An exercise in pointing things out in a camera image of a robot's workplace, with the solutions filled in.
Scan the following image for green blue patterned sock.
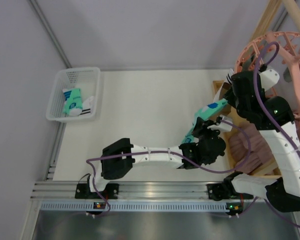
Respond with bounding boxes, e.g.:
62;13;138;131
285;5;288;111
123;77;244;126
62;88;83;117

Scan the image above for white plastic basket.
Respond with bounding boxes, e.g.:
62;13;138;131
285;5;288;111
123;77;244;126
45;67;101;123

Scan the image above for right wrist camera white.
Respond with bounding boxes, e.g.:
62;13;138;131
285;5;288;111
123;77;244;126
259;69;280;91

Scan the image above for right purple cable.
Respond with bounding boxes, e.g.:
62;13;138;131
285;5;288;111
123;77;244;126
253;41;300;230

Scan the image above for wooden rod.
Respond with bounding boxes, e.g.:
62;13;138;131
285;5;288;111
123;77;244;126
282;0;300;32

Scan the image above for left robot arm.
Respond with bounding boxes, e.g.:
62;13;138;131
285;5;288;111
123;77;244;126
88;116;232;193

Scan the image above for wooden upright post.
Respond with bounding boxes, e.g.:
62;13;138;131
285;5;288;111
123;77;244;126
249;0;282;42

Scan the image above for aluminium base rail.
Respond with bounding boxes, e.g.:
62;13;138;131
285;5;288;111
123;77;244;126
31;181;293;201

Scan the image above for brown sock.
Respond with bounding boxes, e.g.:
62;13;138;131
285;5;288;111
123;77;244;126
219;82;232;99

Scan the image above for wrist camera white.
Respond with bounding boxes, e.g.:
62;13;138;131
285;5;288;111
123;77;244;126
259;69;280;91
207;115;233;133

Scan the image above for wooden tray frame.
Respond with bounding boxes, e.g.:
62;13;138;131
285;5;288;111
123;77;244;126
212;79;283;180

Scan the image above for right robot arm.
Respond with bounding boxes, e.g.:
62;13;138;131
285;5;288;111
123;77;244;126
225;71;300;213

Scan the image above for pink fabric pile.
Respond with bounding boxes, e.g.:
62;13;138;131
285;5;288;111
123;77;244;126
229;122;273;174

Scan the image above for grey sock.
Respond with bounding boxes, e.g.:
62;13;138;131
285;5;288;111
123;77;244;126
282;67;292;83

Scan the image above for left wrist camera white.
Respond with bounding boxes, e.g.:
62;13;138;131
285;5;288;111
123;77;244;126
207;115;233;133

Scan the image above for white black-striped sock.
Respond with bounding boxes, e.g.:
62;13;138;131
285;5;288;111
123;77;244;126
80;96;95;116

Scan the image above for white slotted cable duct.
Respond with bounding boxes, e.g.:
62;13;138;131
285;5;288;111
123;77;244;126
40;201;243;213

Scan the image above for pink round clip hanger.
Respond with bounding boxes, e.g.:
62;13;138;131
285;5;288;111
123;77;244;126
234;31;300;124

